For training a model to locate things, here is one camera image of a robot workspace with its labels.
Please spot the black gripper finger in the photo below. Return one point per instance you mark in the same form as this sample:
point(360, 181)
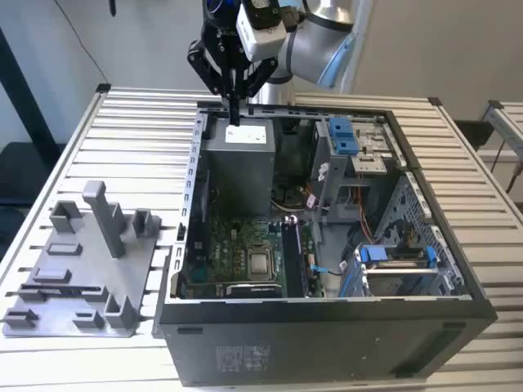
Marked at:
point(261, 77)
point(202, 65)

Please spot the RAM stick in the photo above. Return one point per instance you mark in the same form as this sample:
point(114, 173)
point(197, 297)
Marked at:
point(294, 261)
point(61, 289)

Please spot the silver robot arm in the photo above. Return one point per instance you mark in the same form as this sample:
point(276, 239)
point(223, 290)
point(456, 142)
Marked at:
point(310, 45)

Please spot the grey power supply unit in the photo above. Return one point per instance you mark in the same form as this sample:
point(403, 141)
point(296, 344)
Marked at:
point(239, 175)

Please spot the black hanging tool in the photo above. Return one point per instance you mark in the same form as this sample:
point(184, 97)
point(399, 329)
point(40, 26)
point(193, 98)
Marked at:
point(112, 8)

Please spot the grey metal drive cage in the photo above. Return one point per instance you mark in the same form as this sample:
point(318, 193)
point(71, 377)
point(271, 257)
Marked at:
point(347, 212)

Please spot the green motherboard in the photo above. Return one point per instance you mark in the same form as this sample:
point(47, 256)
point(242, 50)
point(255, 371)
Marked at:
point(229, 245)

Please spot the black slanted stand bar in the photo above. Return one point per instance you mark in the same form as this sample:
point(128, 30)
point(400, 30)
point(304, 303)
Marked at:
point(24, 94)

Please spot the silver CPU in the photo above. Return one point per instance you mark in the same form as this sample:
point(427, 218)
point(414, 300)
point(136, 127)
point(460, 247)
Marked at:
point(259, 263)

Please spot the hard disk in blue carrier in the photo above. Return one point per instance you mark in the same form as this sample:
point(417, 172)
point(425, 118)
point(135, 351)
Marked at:
point(376, 253)

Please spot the black graphics card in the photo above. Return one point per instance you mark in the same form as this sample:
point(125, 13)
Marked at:
point(253, 290)

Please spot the grey parts rack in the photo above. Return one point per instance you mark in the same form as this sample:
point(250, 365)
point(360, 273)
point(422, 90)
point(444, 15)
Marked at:
point(126, 269)

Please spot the aluminium slatted side table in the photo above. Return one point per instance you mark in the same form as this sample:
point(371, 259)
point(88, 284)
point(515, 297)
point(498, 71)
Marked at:
point(506, 122)

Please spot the black PC case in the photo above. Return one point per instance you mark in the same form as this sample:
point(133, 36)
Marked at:
point(286, 347)

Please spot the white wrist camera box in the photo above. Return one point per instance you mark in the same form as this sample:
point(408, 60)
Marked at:
point(261, 36)

